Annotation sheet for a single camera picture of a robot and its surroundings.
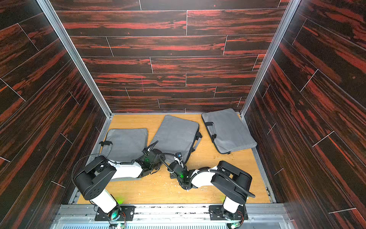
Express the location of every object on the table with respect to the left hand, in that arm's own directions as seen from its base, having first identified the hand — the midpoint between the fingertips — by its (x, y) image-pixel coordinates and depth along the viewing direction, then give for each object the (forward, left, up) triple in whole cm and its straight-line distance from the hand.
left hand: (168, 156), depth 93 cm
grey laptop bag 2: (+24, -45, -4) cm, 51 cm away
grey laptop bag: (+16, -4, +2) cm, 16 cm away
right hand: (-6, -5, -2) cm, 8 cm away
